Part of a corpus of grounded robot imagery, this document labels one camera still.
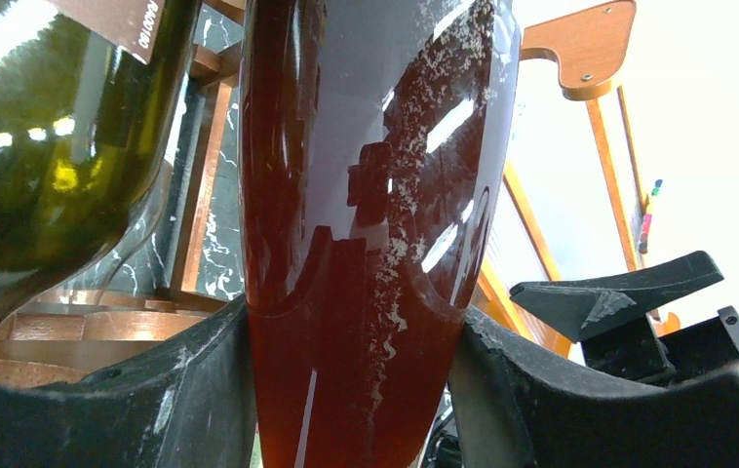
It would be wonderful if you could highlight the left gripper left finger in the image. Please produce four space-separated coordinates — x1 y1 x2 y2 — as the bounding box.
0 297 256 467

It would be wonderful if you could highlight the pack of coloured markers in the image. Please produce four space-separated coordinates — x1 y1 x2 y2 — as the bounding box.
638 178 663 255

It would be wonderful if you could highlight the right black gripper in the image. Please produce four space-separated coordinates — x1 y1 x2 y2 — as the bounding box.
509 251 739 387

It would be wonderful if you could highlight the green wine bottle brown label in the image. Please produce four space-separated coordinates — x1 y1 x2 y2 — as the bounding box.
0 1 201 323

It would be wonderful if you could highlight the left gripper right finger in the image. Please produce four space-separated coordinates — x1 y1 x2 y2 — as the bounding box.
448 308 739 467

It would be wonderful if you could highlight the brown wooden wine rack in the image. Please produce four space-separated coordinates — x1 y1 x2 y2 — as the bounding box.
0 1 246 388

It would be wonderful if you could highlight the orange tiered display shelf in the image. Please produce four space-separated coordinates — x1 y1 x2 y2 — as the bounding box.
479 1 653 361

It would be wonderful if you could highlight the dark red wine bottle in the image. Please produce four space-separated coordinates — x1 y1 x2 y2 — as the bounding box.
239 0 521 467

